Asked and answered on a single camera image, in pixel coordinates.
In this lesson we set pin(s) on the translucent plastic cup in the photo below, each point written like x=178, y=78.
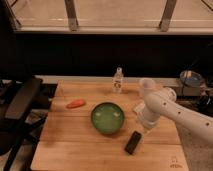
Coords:
x=146, y=85

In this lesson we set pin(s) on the clear spray bottle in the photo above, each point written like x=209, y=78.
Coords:
x=118, y=80

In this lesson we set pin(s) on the round blue-grey dish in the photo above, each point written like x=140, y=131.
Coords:
x=191, y=78

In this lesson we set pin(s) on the orange carrot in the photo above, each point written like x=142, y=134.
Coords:
x=76, y=103

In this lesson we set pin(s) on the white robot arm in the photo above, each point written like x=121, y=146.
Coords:
x=163, y=103

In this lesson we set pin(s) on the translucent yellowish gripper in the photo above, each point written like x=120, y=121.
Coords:
x=147, y=127

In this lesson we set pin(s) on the black eraser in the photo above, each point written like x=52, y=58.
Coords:
x=133, y=142

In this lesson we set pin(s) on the black office chair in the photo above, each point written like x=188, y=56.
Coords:
x=14, y=129

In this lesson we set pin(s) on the green bowl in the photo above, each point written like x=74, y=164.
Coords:
x=107, y=118

